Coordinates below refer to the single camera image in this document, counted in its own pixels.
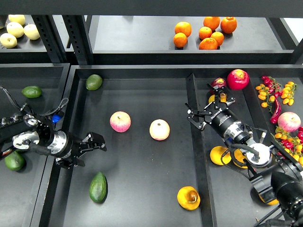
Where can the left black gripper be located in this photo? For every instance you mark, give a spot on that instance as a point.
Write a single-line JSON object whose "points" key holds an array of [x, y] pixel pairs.
{"points": [[74, 148]]}

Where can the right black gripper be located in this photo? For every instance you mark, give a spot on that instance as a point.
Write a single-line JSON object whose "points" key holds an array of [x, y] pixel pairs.
{"points": [[217, 115]]}

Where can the green avocado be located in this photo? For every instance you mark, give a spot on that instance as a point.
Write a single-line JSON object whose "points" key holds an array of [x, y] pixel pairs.
{"points": [[14, 161], [93, 82], [98, 188]]}

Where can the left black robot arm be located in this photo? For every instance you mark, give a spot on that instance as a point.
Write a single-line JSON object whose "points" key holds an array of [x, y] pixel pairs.
{"points": [[27, 130]]}

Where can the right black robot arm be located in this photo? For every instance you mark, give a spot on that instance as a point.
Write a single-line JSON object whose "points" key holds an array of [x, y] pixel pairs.
{"points": [[250, 110]]}

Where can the green avocado at tray corner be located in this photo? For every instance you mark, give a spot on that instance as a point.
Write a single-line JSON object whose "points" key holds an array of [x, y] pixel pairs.
{"points": [[93, 82]]}

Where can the green avocado upper left tray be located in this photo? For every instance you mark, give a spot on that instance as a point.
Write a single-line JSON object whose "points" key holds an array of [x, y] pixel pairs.
{"points": [[32, 91]]}

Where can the pale yellow pear right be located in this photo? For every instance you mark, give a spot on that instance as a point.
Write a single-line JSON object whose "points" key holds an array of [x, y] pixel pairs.
{"points": [[31, 32]]}

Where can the pale yellow pear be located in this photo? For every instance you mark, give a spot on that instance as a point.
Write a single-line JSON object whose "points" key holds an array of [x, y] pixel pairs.
{"points": [[17, 18], [8, 40], [15, 29], [31, 32]]}

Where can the pale yellow pear front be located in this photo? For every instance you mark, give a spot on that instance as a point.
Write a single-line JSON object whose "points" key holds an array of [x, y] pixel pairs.
{"points": [[8, 40]]}

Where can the pale yellow pear centre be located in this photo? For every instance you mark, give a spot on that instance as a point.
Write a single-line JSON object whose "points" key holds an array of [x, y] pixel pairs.
{"points": [[15, 29]]}

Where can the pale yellow pear top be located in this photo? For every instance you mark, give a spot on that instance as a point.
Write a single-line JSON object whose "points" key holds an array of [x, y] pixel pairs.
{"points": [[17, 18]]}

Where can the dark red apple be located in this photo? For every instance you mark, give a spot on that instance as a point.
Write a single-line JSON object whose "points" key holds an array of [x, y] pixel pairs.
{"points": [[217, 83]]}

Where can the large red apple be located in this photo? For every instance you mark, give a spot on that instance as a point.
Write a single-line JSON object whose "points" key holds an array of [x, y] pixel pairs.
{"points": [[237, 79]]}

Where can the pink red apple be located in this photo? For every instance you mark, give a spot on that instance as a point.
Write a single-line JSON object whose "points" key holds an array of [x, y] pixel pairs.
{"points": [[120, 121]]}

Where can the pale pink apple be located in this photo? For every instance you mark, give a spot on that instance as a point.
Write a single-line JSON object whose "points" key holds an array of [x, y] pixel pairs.
{"points": [[159, 129]]}

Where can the upper cherry tomato cluster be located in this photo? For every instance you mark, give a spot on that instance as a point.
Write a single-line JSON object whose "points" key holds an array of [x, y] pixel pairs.
{"points": [[270, 90]]}

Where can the cherry tomato cluster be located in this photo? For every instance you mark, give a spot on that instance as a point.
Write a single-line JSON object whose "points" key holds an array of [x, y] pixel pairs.
{"points": [[292, 144], [270, 90]]}

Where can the orange front bottom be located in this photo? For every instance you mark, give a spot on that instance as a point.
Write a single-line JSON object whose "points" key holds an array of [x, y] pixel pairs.
{"points": [[208, 44]]}

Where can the orange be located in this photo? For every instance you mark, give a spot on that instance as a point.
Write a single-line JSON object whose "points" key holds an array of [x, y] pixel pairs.
{"points": [[211, 22], [208, 44], [228, 25], [183, 27], [180, 40]]}

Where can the red chili pepper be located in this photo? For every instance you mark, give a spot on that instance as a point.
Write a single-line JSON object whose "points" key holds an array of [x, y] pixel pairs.
{"points": [[276, 112]]}

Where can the orange right small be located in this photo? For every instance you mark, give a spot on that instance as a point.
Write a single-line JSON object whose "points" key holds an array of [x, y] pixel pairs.
{"points": [[219, 37]]}

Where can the orange small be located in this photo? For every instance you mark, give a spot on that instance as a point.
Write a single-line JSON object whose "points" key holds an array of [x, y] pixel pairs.
{"points": [[205, 32], [219, 37]]}

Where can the orange far left bottom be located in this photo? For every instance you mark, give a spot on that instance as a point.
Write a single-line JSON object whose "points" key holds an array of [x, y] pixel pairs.
{"points": [[180, 40]]}

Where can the orange centre small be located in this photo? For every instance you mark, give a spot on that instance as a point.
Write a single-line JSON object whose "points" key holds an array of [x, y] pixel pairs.
{"points": [[205, 32]]}

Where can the large black centre tray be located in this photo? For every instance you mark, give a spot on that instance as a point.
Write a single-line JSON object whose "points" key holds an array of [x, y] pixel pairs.
{"points": [[143, 175]]}

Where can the pink apple right tray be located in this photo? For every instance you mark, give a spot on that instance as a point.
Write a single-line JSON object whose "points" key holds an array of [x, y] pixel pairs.
{"points": [[289, 121]]}

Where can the orange far left top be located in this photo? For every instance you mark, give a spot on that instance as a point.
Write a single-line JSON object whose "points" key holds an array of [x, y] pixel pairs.
{"points": [[183, 27]]}

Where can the orange top right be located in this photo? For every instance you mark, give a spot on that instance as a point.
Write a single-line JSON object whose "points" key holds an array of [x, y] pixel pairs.
{"points": [[228, 25]]}

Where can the orange top centre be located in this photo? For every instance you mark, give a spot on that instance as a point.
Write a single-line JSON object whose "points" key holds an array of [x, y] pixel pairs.
{"points": [[211, 22]]}

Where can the lower cherry tomato cluster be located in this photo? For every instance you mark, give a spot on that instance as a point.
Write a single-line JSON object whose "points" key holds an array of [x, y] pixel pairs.
{"points": [[292, 144]]}

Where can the black metal shelf frame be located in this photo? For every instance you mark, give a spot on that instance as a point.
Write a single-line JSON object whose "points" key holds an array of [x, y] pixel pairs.
{"points": [[246, 8]]}

